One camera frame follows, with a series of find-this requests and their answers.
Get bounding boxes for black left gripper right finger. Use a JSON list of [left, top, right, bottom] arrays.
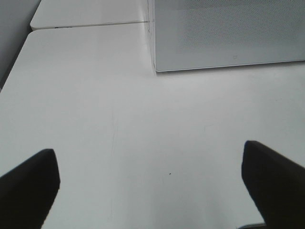
[[241, 141, 305, 229]]

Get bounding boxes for white microwave oven body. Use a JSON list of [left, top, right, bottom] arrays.
[[149, 0, 305, 72]]

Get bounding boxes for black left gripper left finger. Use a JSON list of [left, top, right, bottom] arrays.
[[0, 149, 60, 229]]

